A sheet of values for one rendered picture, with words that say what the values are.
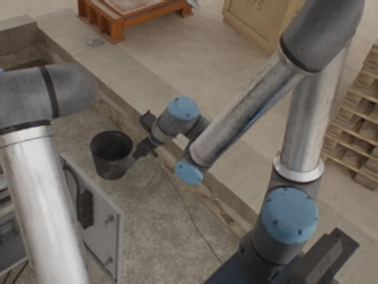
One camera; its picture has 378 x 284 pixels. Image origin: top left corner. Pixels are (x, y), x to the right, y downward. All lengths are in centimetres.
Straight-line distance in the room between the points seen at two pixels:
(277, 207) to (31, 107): 70
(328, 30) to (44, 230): 68
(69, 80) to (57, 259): 37
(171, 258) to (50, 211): 210
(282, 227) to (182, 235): 191
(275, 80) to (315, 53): 11
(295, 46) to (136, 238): 231
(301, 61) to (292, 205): 48
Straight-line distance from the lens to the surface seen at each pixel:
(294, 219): 119
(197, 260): 296
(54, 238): 89
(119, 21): 402
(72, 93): 92
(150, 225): 306
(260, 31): 428
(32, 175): 88
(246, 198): 289
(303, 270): 85
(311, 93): 110
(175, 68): 386
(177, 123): 129
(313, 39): 88
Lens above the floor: 257
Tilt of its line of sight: 45 degrees down
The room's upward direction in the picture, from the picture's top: 10 degrees clockwise
